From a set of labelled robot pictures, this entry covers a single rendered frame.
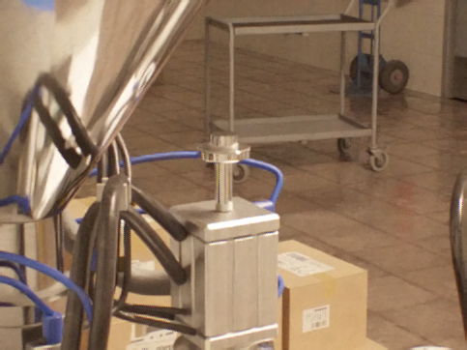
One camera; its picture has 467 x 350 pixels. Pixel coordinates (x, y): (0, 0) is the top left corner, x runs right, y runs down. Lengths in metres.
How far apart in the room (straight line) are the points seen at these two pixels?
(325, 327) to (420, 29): 5.76
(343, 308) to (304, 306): 0.16
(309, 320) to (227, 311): 3.01
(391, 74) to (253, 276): 8.49
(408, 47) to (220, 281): 8.76
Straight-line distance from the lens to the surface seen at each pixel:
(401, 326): 4.44
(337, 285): 3.70
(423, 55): 9.24
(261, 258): 0.66
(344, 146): 7.12
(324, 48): 10.35
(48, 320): 0.60
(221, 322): 0.66
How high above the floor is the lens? 1.59
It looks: 14 degrees down
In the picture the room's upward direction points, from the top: straight up
